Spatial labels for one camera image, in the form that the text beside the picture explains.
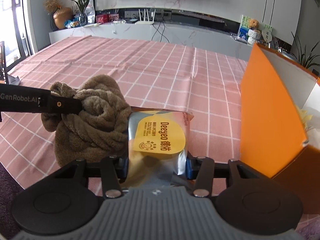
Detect brown plush towel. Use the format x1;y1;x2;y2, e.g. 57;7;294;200
41;75;131;166

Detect orange wet wipes pack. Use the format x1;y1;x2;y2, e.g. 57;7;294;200
123;109;194;188

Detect yellow cloth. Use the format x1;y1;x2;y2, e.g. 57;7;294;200
295;105;313;131

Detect orange cardboard box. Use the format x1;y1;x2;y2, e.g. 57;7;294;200
240;44;319;214

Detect brown gourd vase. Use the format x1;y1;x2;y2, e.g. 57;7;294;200
43;0;73;30

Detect red gift box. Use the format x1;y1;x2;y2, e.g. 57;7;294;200
95;14;119;23

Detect pink checkered tablecloth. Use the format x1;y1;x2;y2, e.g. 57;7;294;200
0;35;320;230

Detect potted plant in vase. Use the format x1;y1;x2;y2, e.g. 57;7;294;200
70;0;90;27

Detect white wifi router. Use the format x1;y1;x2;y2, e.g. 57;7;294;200
135;9;156;25

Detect white marble tv console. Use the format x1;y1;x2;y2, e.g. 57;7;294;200
49;23;252;61

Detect tall green floor plant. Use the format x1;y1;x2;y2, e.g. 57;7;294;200
290;33;319;69

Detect round paper fan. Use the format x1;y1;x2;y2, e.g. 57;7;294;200
261;28;272;48

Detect brown teddy bear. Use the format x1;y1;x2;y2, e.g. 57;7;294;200
248;18;259;29

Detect black power cables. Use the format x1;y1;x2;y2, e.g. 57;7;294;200
151;10;171;43

